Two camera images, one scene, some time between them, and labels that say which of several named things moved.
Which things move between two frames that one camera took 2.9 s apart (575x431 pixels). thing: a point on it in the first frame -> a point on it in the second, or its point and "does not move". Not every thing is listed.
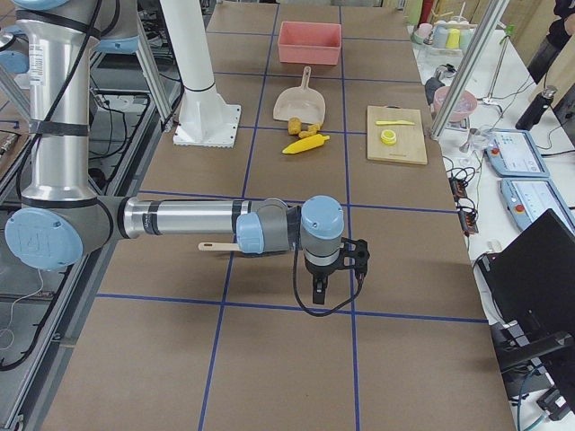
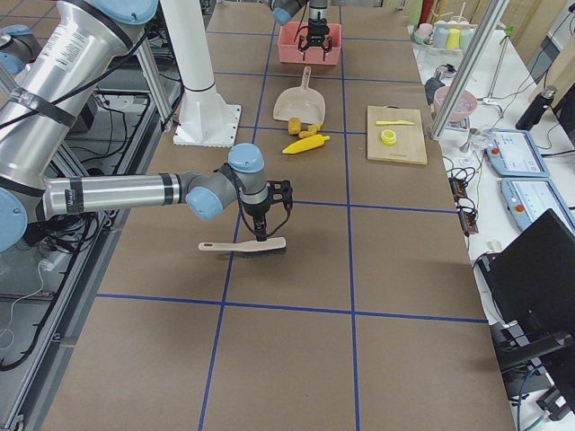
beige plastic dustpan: x=303 y=102 does not move
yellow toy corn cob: x=305 y=144 does not move
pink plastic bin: x=310 y=42 does not move
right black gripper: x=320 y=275 -> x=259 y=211
